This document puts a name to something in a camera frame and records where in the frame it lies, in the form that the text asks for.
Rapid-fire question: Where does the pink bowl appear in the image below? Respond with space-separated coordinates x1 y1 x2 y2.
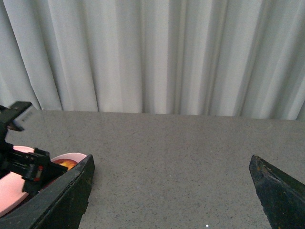
51 153 86 163

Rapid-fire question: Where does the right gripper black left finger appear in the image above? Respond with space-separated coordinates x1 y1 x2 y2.
0 155 95 229

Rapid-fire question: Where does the red apple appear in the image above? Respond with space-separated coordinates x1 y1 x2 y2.
53 159 78 170

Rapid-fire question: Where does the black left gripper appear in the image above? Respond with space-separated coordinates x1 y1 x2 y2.
0 101 68 196

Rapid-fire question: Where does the white curtain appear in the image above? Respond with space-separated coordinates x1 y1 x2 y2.
0 0 305 121

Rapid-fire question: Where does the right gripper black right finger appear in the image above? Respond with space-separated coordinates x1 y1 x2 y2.
249 155 305 229

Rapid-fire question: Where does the pink plate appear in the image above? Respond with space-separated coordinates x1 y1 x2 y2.
0 146 36 218

